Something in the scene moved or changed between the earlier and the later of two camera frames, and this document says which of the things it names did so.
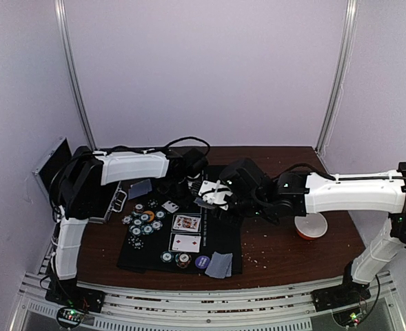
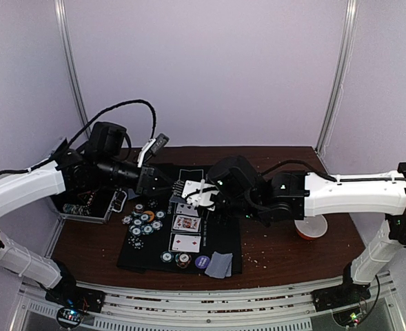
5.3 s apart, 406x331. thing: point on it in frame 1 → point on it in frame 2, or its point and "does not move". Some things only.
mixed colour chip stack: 183,260 does not move
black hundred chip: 136,242 does not move
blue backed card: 218,265 does not move
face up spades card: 170,206 → 185,209
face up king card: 187,223 does not move
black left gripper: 183,201 → 145,182
